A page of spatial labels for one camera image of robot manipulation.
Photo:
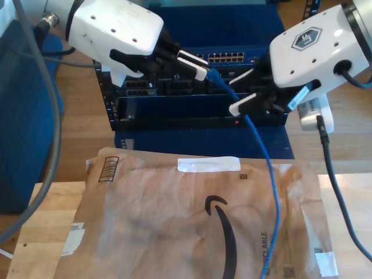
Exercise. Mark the black rack server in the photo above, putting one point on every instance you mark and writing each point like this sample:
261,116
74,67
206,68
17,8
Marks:
180,87

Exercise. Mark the black rack frame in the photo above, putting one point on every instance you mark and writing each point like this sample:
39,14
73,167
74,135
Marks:
106,98

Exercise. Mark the blue network switch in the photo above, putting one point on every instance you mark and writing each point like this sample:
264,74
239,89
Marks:
221,32

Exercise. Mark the blue sofa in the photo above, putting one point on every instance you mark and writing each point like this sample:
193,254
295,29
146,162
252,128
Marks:
23,116

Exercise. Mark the brown paper mailer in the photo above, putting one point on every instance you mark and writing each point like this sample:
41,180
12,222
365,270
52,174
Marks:
162,232

